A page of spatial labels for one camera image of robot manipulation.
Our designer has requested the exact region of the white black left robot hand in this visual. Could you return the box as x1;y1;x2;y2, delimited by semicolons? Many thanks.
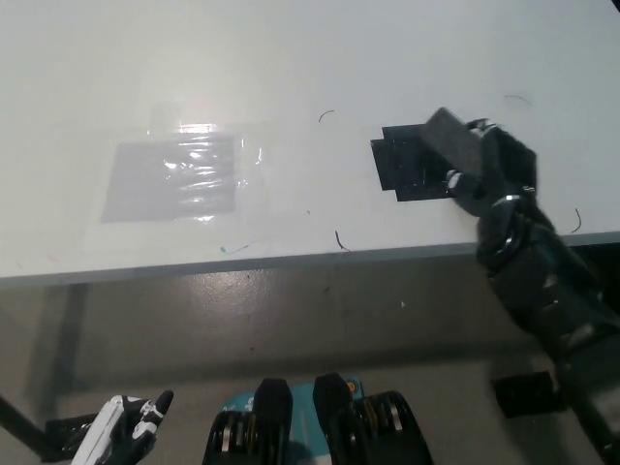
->
72;389;174;465

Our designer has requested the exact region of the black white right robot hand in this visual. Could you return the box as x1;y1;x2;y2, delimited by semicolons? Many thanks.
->
444;117;539;220

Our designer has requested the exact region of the dark grey whiteboard eraser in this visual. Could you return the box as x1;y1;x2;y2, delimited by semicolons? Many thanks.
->
419;107;486;179

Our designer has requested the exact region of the black slanted table leg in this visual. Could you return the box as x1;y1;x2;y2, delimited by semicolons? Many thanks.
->
0;392;48;456

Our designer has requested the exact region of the black tape patch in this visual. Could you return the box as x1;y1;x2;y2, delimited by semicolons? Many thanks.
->
370;123;459;203

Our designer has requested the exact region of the clear plastic film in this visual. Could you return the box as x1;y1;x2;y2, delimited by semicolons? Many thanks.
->
57;99;275;256

